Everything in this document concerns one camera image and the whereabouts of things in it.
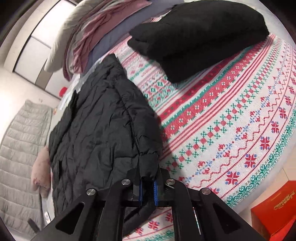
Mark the grey quilted headboard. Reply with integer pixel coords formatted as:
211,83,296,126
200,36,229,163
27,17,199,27
1,100,53,238

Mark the clear plastic bag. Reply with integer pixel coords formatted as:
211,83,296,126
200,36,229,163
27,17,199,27
57,57,103,111

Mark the white round device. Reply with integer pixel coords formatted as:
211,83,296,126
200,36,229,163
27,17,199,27
44,211,51,225

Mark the blue grey folded blanket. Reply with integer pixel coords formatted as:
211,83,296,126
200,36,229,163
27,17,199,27
84,0,184,73

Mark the black puffer jacket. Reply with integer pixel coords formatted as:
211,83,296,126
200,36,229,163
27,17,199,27
48,54,163,235

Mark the red gift box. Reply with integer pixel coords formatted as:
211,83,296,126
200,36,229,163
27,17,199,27
251,181,295,240

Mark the folded black garment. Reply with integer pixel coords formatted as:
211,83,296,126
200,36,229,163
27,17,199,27
127,1,269,83

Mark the pink folded blanket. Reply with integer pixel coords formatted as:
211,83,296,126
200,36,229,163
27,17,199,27
62,1,152,81

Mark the white grey sliding wardrobe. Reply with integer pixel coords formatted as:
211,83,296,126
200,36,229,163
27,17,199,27
4,1,75,99

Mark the beige folded duvet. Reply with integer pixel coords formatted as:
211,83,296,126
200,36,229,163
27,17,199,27
44,0,102,73

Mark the pink floral pillow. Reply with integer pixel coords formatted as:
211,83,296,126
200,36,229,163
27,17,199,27
31,146,51,198

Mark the small red container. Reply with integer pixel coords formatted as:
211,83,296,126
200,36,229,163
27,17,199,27
59,87,68,98

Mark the patterned red green bedspread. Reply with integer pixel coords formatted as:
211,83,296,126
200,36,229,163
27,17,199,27
101,32,296,241

